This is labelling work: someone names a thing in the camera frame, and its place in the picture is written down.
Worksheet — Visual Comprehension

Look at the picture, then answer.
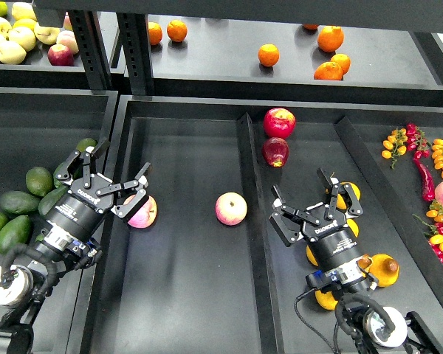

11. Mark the black shelf post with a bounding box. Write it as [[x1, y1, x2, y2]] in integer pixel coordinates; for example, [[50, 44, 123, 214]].
[[68, 10, 113, 91], [117, 13, 154, 96]]

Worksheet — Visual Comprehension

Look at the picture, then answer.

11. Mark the red apple on shelf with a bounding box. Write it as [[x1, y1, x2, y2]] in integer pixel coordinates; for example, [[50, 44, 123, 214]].
[[47, 44, 75, 66]]

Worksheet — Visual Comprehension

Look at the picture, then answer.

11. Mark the black shelf post left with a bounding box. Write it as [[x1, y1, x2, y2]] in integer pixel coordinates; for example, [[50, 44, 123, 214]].
[[68, 10, 113, 91]]

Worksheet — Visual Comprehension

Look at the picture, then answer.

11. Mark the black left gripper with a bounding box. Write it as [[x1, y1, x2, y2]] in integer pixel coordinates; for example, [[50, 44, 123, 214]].
[[45, 139, 151, 243]]

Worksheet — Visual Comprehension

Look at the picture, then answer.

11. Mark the dark avocado left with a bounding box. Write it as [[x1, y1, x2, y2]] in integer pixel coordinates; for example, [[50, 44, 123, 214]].
[[0, 190, 41, 215]]

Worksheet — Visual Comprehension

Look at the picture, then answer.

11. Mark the red cherry tomato bunch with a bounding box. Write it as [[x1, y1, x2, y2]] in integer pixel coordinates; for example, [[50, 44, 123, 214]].
[[406, 123, 430, 159]]

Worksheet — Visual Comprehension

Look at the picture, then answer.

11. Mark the yellow pear right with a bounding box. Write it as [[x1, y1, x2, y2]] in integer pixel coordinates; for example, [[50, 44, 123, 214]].
[[357, 254, 400, 288]]

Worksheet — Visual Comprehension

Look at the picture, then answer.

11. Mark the dark green avocado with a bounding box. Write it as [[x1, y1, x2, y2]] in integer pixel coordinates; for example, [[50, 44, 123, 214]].
[[38, 185, 69, 217]]

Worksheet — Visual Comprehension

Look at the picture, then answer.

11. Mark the dark red apple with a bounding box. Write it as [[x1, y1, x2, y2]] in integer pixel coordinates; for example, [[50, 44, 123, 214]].
[[261, 137, 289, 167]]

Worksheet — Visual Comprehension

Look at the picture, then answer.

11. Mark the black shelf post right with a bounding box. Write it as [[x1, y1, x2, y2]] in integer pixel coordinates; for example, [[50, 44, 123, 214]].
[[117, 13, 154, 96]]

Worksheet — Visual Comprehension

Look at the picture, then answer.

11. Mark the orange cherry tomato bunch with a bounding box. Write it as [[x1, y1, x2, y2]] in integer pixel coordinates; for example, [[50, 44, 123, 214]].
[[381, 128, 408, 170]]

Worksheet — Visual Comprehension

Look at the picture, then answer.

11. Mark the yellow pear middle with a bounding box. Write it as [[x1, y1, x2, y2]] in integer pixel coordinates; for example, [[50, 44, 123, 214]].
[[347, 219, 360, 237]]

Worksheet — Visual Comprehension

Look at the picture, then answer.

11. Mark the mixed cherry tomato bunch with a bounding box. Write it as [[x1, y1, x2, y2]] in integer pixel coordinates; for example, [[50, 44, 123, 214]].
[[414, 200, 443, 264]]

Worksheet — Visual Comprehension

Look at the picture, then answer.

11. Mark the green avocado small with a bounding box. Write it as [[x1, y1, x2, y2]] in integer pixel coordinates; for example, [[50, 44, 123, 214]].
[[52, 162, 75, 187]]

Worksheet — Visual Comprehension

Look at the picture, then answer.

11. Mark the yellow pear with brown spot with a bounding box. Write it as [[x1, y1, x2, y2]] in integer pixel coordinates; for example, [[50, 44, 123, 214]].
[[315, 290, 338, 310]]

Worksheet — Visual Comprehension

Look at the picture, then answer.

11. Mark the pink apple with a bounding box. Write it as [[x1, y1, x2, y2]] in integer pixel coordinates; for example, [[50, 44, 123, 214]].
[[128, 196, 157, 229], [215, 192, 247, 226]]

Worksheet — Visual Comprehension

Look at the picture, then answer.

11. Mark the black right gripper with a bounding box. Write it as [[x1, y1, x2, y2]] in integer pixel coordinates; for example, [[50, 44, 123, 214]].
[[269, 167, 365, 272]]

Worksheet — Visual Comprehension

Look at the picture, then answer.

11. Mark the pink apple left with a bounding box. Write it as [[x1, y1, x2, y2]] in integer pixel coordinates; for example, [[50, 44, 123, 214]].
[[128, 196, 157, 229]]

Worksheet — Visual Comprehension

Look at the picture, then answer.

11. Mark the yellow pear left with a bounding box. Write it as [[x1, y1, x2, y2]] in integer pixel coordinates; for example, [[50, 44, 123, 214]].
[[306, 246, 318, 266]]

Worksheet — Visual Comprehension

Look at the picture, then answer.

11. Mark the black centre tray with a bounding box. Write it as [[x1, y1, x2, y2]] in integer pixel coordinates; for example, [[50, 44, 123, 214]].
[[82, 97, 443, 353]]

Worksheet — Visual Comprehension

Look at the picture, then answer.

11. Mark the pale yellow apple front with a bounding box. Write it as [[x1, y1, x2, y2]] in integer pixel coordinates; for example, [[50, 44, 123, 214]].
[[0, 41, 27, 65]]

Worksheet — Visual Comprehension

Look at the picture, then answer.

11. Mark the green avocado lower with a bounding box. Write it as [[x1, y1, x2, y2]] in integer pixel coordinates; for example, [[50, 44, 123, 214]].
[[0, 215, 32, 254]]

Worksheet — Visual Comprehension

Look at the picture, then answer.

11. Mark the bright red apple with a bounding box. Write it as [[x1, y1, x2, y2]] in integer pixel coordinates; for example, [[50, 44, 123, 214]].
[[263, 108, 296, 139]]

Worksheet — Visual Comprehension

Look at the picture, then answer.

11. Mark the orange small right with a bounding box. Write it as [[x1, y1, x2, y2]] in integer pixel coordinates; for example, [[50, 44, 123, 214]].
[[331, 53, 351, 75]]

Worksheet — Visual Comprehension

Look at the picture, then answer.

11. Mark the pink apple centre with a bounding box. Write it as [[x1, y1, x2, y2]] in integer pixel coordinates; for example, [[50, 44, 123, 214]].
[[215, 192, 247, 226]]

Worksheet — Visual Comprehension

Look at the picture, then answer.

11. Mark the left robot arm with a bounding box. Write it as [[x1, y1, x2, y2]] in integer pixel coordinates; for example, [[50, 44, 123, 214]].
[[0, 141, 151, 353]]

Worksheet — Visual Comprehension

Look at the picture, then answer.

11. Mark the green avocado round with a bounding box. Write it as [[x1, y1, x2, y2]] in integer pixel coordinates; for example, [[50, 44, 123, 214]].
[[25, 166, 54, 197]]

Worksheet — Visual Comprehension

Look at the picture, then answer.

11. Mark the yellow pear upper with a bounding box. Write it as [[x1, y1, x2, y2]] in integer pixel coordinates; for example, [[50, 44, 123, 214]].
[[329, 182, 360, 212]]

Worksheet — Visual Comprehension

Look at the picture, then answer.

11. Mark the pink peach on shelf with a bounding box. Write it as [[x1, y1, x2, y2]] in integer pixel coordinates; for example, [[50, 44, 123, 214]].
[[56, 30, 79, 55]]

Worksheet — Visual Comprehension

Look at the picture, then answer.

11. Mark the red chili pepper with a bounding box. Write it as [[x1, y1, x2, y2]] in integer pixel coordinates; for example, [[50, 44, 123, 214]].
[[413, 151, 435, 202]]

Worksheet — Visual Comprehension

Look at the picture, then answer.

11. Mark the pale yellow apple right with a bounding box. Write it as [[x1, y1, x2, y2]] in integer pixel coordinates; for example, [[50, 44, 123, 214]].
[[33, 23, 61, 46]]

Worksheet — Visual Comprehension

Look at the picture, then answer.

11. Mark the black upper left tray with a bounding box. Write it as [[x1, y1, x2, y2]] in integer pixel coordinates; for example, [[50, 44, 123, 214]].
[[0, 12, 124, 90]]

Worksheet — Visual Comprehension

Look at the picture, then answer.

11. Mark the green avocado top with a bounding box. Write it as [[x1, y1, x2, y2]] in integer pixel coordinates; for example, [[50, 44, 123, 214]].
[[76, 137, 97, 152]]

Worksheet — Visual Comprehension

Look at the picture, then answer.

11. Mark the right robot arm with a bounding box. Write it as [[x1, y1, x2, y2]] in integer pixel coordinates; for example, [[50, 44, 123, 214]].
[[269, 169, 443, 353]]

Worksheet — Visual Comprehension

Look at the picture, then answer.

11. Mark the orange front right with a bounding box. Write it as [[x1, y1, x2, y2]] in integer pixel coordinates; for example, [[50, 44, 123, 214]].
[[314, 61, 343, 80]]

